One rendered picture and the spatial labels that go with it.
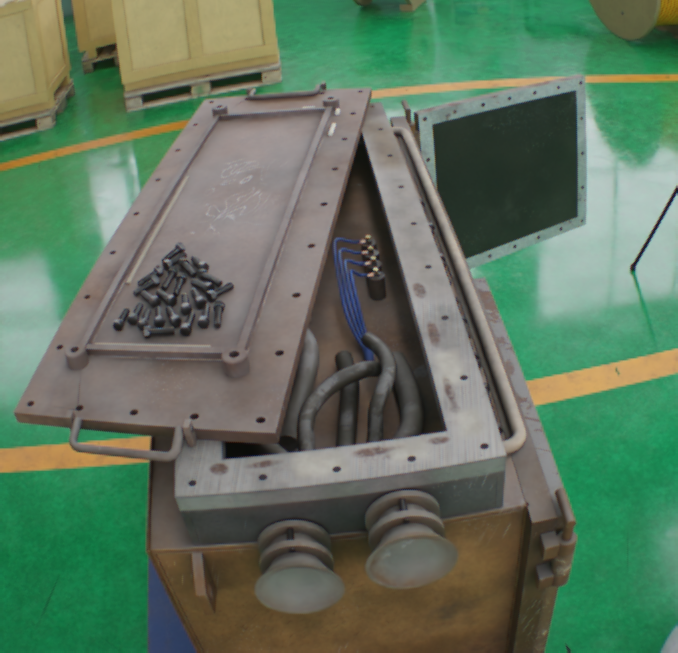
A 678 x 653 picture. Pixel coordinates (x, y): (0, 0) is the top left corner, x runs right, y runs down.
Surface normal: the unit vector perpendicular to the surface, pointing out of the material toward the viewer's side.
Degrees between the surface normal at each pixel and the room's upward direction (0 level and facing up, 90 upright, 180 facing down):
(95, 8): 90
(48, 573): 0
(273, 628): 90
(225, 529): 90
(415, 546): 90
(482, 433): 0
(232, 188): 0
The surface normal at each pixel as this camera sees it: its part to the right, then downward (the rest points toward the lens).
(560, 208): 0.47, 0.46
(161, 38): 0.13, 0.55
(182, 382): -0.09, -0.82
